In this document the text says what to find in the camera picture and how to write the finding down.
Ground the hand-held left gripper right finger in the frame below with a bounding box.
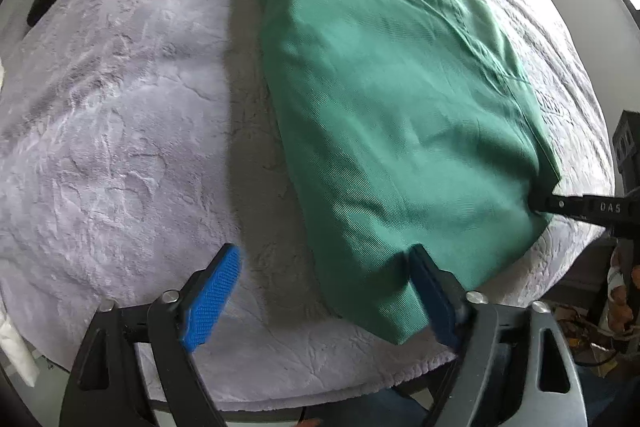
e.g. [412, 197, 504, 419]
[408, 244, 590, 427]

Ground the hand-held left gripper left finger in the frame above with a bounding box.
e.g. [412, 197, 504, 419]
[59, 243, 242, 427]

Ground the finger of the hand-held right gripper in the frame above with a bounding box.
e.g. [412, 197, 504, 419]
[525, 191, 640, 239]

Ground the green work shirt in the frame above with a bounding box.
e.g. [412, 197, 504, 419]
[260, 0, 562, 347]

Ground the floral printed cloth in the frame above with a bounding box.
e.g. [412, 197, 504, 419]
[602, 249, 640, 345]

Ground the grey plush blanket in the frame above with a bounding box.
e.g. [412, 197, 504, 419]
[0, 0, 617, 413]

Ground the white padded cloth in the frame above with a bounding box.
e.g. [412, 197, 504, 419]
[0, 304, 41, 389]

